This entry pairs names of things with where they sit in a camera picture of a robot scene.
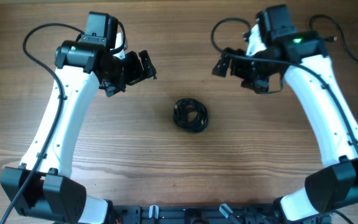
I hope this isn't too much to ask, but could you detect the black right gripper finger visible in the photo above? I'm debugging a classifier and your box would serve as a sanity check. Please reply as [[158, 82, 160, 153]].
[[212, 54, 231, 77], [241, 80, 269, 94]]

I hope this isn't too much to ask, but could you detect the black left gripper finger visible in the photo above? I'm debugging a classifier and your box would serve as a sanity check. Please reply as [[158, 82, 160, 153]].
[[139, 50, 157, 80], [104, 84, 126, 97]]

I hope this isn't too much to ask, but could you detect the black cable bundle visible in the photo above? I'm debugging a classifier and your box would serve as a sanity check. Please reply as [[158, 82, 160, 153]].
[[172, 98, 209, 134]]

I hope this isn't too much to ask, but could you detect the black usb cable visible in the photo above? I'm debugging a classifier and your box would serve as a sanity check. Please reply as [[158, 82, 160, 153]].
[[308, 14, 358, 67]]

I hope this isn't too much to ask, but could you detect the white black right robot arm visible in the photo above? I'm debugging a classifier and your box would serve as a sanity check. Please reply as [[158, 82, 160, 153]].
[[213, 4, 358, 223]]

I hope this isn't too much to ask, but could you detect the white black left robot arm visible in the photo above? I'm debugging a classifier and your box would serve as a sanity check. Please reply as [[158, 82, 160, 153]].
[[0, 12, 157, 223]]

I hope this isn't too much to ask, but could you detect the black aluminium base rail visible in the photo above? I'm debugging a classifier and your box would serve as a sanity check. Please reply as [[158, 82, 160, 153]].
[[104, 203, 332, 224]]

